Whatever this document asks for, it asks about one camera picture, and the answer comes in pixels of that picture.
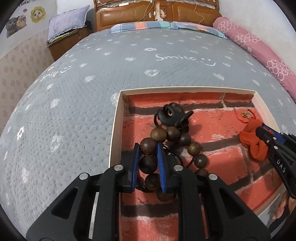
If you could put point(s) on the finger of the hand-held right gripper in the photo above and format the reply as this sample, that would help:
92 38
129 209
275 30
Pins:
266 140
274 133

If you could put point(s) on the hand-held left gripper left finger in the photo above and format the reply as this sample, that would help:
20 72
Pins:
135 162

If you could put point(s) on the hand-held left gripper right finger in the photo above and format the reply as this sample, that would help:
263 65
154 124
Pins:
161 166

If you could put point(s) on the orange scrunchie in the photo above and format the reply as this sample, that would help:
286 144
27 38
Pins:
249 136

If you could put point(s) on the black hair claw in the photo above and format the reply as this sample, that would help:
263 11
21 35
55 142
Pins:
171 118

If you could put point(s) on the brick-pattern cardboard tray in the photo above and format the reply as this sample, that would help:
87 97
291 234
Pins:
208 115

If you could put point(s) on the person's right hand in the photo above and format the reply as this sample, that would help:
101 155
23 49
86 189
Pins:
283 206

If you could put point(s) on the pink rolled quilt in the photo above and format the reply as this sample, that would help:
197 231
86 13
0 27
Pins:
249 39

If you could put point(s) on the striped pillow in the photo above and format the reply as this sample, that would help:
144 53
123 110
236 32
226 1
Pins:
134 26
196 27

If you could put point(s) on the wooden nightstand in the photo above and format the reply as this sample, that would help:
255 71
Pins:
67 44

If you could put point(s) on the wooden headboard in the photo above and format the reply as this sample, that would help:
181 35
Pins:
115 18

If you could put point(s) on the purple dotted pillow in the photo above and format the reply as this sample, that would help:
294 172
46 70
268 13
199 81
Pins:
67 22

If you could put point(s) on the white power strip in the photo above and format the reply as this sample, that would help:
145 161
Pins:
121 4

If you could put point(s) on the yellow flower cat sticker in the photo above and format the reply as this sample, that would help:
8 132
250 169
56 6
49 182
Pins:
37 14

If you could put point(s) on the grey cat sticker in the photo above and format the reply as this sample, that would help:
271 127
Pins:
15 25

